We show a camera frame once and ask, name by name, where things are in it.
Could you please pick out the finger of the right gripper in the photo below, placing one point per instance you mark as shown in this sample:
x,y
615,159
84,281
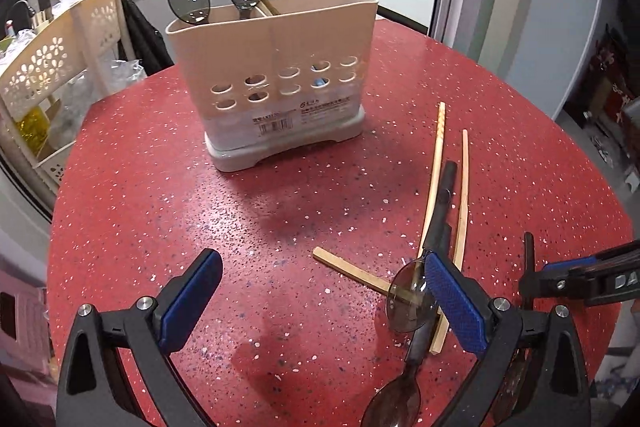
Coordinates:
x,y
571,285
615,253

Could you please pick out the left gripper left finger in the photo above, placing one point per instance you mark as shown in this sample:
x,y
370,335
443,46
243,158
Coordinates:
x,y
94,388

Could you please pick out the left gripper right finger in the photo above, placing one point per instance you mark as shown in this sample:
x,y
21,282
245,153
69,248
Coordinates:
x,y
535,356

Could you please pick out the black chopstick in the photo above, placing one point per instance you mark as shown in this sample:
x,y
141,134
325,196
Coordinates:
x,y
529,266

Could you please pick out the plain wooden chopstick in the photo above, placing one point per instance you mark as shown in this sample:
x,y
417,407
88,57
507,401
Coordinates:
x,y
459,247

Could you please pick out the chopstick with patterned tip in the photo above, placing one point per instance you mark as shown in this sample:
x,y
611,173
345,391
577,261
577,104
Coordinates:
x,y
436,166

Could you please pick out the black kitchen faucet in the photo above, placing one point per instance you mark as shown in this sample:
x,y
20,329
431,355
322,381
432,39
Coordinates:
x,y
20,13

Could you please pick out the pink plastic stool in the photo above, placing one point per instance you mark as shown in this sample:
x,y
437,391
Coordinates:
x,y
25,341

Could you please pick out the beige plastic storage cart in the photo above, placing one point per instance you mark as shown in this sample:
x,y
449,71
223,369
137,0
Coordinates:
x,y
77,41

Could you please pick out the beige utensil holder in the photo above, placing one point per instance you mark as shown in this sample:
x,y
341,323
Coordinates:
x,y
268,84

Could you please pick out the black hanging apron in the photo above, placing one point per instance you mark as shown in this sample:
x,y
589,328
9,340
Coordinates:
x,y
147,42

